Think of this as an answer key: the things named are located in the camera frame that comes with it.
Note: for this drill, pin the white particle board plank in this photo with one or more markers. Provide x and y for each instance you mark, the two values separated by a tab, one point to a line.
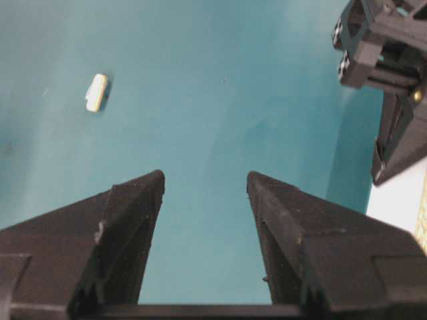
401	202

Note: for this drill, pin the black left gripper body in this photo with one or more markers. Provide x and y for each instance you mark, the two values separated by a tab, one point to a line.
384	47

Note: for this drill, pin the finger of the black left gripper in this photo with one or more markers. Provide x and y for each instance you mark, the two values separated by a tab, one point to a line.
401	140

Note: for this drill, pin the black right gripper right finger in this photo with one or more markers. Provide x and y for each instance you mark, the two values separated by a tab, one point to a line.
333	262

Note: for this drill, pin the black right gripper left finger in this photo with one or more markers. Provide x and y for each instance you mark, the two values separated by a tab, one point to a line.
93	252

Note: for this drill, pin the small wooden dowel rod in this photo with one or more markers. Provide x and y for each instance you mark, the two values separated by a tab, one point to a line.
96	92

